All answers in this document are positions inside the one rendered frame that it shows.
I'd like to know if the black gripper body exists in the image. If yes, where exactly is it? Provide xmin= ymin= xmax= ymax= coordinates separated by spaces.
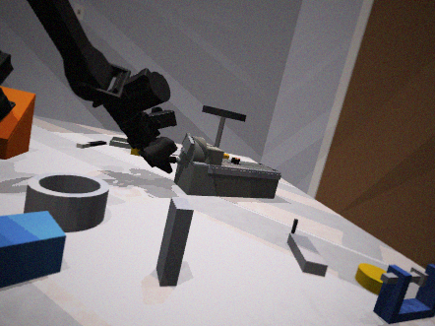
xmin=118 ymin=111 xmax=178 ymax=167

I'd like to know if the yellow round disc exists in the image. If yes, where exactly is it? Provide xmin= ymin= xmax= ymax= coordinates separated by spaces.
xmin=355 ymin=263 xmax=387 ymax=295

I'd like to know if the grey hollow cylinder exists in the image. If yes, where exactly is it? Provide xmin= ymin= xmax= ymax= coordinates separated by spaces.
xmin=24 ymin=172 xmax=110 ymax=232

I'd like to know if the blue rectangular block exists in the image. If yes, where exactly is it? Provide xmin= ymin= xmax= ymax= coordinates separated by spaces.
xmin=0 ymin=211 xmax=66 ymax=288

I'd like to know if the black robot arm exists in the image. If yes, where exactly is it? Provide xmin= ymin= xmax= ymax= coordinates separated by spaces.
xmin=28 ymin=0 xmax=177 ymax=135

